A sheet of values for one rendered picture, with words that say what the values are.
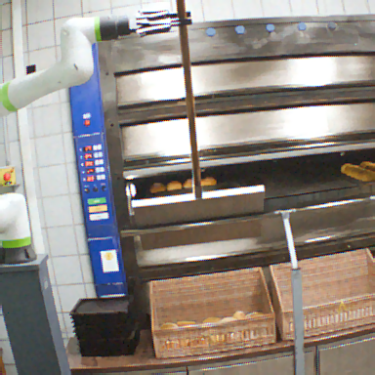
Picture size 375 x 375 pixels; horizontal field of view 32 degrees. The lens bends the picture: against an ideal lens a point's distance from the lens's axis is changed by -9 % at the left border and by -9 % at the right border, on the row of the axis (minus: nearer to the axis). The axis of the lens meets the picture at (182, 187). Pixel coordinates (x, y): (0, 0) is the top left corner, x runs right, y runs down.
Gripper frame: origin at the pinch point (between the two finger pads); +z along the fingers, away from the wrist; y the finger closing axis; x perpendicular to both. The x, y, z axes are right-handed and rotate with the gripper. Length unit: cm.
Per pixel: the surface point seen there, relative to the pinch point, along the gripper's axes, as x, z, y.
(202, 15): -80, 15, -94
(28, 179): -126, -81, -39
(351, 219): -153, 80, -10
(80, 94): -100, -50, -67
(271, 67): -101, 46, -72
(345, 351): -148, 62, 66
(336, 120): -119, 76, -49
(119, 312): -138, -40, 33
